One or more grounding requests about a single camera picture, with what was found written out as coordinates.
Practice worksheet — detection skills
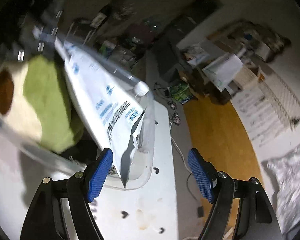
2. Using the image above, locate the green avocado plush toy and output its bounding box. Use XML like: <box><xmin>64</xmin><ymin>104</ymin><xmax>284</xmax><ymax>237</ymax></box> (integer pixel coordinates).
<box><xmin>0</xmin><ymin>56</ymin><xmax>84</xmax><ymax>154</ymax></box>

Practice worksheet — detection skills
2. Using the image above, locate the white blue printed package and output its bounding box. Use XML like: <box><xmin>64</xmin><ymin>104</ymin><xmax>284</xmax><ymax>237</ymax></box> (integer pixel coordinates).
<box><xmin>54</xmin><ymin>38</ymin><xmax>144</xmax><ymax>186</ymax></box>

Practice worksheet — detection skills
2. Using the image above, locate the black power adapter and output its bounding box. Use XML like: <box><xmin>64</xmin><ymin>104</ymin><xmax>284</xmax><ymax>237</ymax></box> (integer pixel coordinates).
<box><xmin>197</xmin><ymin>206</ymin><xmax>204</xmax><ymax>218</ymax></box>

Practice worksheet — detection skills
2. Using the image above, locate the silver foil sheet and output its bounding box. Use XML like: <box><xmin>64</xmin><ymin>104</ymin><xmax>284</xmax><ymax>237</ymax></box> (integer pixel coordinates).
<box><xmin>262</xmin><ymin>144</ymin><xmax>300</xmax><ymax>235</ymax></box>

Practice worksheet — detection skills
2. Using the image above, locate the clear plastic storage bin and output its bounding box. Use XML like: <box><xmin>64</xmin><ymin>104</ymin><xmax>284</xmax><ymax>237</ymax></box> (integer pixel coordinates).
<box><xmin>0</xmin><ymin>28</ymin><xmax>156</xmax><ymax>190</ymax></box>

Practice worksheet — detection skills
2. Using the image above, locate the white shopping bag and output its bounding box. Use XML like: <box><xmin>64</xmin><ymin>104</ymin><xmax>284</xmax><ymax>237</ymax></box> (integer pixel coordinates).
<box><xmin>203</xmin><ymin>53</ymin><xmax>243</xmax><ymax>92</ymax></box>

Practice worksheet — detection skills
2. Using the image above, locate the large clear water bottle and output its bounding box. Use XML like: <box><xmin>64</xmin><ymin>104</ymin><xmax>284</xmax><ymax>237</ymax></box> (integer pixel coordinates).
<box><xmin>133</xmin><ymin>81</ymin><xmax>149</xmax><ymax>97</ymax></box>

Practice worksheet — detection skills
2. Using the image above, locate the macrame wall hanging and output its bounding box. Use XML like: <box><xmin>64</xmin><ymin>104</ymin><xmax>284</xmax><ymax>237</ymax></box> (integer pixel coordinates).
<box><xmin>233</xmin><ymin>72</ymin><xmax>300</xmax><ymax>140</ymax></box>

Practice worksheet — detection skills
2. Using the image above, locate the white power cable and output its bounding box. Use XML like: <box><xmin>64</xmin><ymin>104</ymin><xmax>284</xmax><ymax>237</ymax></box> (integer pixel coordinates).
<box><xmin>169</xmin><ymin>121</ymin><xmax>193</xmax><ymax>176</ymax></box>

